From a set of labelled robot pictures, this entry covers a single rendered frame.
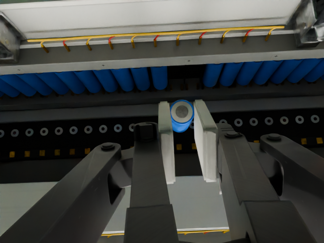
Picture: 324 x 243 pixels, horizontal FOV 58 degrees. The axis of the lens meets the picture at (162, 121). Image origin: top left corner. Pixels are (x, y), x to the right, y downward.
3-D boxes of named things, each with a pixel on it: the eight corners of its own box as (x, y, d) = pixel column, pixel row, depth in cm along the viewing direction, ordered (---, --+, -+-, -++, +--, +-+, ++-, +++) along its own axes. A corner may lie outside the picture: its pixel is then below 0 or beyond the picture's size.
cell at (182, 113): (169, 133, 27) (169, 125, 20) (168, 113, 27) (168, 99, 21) (190, 132, 27) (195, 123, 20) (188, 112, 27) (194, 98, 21)
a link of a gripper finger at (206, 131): (203, 128, 14) (218, 128, 14) (193, 99, 21) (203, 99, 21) (204, 183, 15) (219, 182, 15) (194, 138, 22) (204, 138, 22)
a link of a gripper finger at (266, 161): (223, 154, 13) (291, 152, 13) (209, 122, 18) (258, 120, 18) (223, 184, 13) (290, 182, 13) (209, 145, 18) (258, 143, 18)
